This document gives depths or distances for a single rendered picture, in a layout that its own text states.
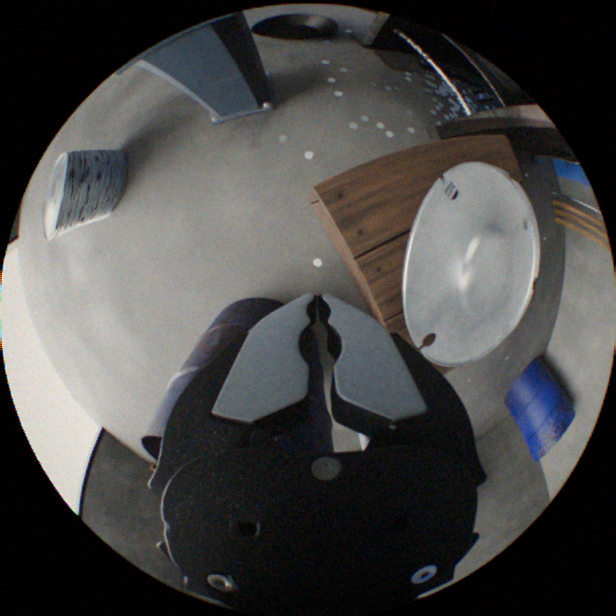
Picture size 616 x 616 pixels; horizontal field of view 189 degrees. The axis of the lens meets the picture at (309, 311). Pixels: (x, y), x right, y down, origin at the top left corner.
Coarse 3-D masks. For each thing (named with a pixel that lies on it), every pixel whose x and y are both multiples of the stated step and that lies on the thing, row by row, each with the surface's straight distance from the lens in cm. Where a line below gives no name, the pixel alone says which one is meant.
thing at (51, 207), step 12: (60, 156) 89; (60, 168) 83; (60, 180) 78; (48, 192) 94; (60, 192) 75; (48, 204) 88; (60, 204) 72; (48, 216) 88; (48, 228) 86; (48, 240) 84
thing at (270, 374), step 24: (288, 312) 10; (312, 312) 11; (264, 336) 8; (288, 336) 8; (240, 360) 7; (264, 360) 7; (288, 360) 7; (240, 384) 7; (264, 384) 7; (288, 384) 6; (216, 408) 6; (240, 408) 6; (264, 408) 6; (288, 408) 6
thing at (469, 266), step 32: (480, 192) 27; (512, 192) 34; (416, 224) 21; (448, 224) 24; (480, 224) 27; (512, 224) 34; (416, 256) 22; (448, 256) 24; (480, 256) 27; (512, 256) 33; (416, 288) 23; (448, 288) 26; (480, 288) 29; (512, 288) 37; (416, 320) 25; (448, 320) 28; (480, 320) 33; (512, 320) 42; (448, 352) 32; (480, 352) 38
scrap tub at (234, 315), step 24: (240, 312) 57; (264, 312) 56; (216, 336) 49; (312, 336) 63; (192, 360) 46; (312, 360) 52; (168, 384) 50; (312, 384) 45; (168, 408) 37; (312, 408) 40; (144, 432) 42; (288, 432) 32; (312, 432) 36
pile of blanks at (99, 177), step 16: (80, 160) 78; (96, 160) 81; (112, 160) 85; (80, 176) 74; (96, 176) 78; (112, 176) 83; (64, 192) 72; (80, 192) 75; (96, 192) 79; (112, 192) 84; (64, 208) 73; (80, 208) 77; (96, 208) 84; (112, 208) 90; (64, 224) 77; (80, 224) 86
